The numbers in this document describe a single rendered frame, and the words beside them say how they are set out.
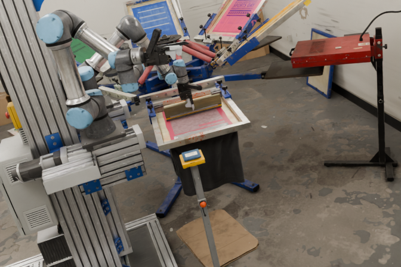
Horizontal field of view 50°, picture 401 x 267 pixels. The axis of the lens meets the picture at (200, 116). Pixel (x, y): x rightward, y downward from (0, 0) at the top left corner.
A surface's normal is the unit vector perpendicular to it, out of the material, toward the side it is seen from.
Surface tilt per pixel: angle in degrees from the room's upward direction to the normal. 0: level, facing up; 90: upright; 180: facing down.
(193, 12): 90
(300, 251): 0
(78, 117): 98
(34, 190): 90
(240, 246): 1
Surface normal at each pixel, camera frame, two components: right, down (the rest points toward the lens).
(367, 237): -0.19, -0.90
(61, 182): 0.31, 0.32
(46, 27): -0.15, 0.29
